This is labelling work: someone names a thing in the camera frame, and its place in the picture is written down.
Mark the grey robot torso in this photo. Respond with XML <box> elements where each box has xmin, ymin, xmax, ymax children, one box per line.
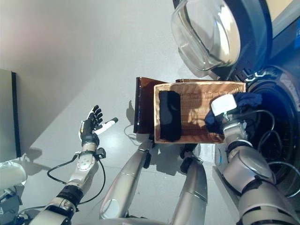
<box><xmin>93</xmin><ymin>217</ymin><xmax>179</xmax><ymax>225</ymax></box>

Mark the silver left robot leg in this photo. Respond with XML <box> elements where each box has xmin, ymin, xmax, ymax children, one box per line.
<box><xmin>99</xmin><ymin>139</ymin><xmax>154</xmax><ymax>220</ymax></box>

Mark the black cloth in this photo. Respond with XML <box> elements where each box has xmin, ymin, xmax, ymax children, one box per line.
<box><xmin>158</xmin><ymin>90</ymin><xmax>181</xmax><ymax>142</ymax></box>

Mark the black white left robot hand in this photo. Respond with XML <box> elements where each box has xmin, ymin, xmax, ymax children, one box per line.
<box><xmin>78</xmin><ymin>105</ymin><xmax>119</xmax><ymax>145</ymax></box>

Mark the glossy dark brown stool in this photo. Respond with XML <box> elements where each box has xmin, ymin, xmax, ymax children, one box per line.
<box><xmin>133</xmin><ymin>76</ymin><xmax>195</xmax><ymax>134</ymax></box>

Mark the round glass washing machine door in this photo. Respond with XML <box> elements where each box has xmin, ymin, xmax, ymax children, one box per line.
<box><xmin>170</xmin><ymin>0</ymin><xmax>274</xmax><ymax>79</ymax></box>

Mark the white rounded machine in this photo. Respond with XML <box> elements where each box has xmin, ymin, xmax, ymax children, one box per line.
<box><xmin>0</xmin><ymin>160</ymin><xmax>28</xmax><ymax>211</ymax></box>

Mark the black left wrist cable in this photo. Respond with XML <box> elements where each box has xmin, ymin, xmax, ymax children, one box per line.
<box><xmin>46</xmin><ymin>153</ymin><xmax>106</xmax><ymax>204</ymax></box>

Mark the silver right robot leg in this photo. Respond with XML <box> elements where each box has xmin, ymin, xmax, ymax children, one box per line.
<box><xmin>170</xmin><ymin>144</ymin><xmax>209</xmax><ymax>225</ymax></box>

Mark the grey cabinet with black edge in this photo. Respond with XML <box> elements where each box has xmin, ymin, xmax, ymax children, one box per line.
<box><xmin>0</xmin><ymin>68</ymin><xmax>22</xmax><ymax>160</ymax></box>

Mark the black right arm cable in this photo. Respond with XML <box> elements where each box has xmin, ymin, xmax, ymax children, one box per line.
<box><xmin>231</xmin><ymin>109</ymin><xmax>300</xmax><ymax>197</ymax></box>

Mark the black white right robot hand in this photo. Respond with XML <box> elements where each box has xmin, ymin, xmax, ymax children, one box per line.
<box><xmin>210</xmin><ymin>94</ymin><xmax>239</xmax><ymax>122</ymax></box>

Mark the rectangular wicker basket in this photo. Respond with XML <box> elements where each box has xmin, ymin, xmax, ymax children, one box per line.
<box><xmin>153</xmin><ymin>81</ymin><xmax>247</xmax><ymax>145</ymax></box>

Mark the dark blue cloth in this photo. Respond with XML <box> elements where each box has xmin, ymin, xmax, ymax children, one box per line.
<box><xmin>203</xmin><ymin>92</ymin><xmax>263</xmax><ymax>133</ymax></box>

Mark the thin white floor cable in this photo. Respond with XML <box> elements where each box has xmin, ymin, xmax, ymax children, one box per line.
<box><xmin>123</xmin><ymin>124</ymin><xmax>141</xmax><ymax>146</ymax></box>

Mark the dark grey washing machine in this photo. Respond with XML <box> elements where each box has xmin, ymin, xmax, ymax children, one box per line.
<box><xmin>212</xmin><ymin>28</ymin><xmax>300</xmax><ymax>207</ymax></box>

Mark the silver robot leg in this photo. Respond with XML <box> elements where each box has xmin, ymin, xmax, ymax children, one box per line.
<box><xmin>99</xmin><ymin>139</ymin><xmax>154</xmax><ymax>220</ymax></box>
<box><xmin>170</xmin><ymin>144</ymin><xmax>209</xmax><ymax>225</ymax></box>

